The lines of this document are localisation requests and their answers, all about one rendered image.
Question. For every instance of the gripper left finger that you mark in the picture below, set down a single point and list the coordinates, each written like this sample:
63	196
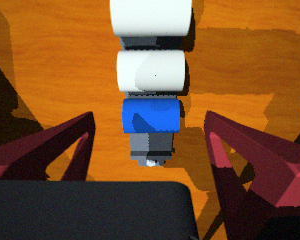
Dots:
27	158

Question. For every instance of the dark blue plastic bar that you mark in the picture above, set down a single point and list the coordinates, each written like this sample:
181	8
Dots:
154	115

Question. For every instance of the white cylinder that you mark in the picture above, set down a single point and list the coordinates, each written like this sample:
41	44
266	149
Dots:
150	71
150	18

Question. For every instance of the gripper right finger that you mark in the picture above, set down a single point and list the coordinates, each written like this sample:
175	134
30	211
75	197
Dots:
275	189

